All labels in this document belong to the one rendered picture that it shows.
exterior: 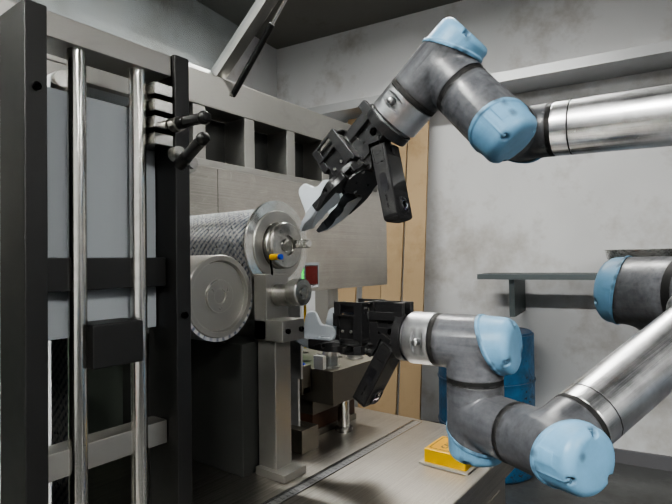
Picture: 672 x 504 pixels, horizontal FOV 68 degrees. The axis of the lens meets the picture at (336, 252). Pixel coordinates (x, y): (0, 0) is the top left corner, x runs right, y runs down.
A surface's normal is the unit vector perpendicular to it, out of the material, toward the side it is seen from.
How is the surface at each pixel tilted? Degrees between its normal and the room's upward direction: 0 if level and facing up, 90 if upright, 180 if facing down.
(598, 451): 90
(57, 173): 90
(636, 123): 110
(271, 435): 90
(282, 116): 90
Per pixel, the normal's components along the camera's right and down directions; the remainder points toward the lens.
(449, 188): -0.48, -0.01
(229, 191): 0.80, -0.02
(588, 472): 0.41, -0.02
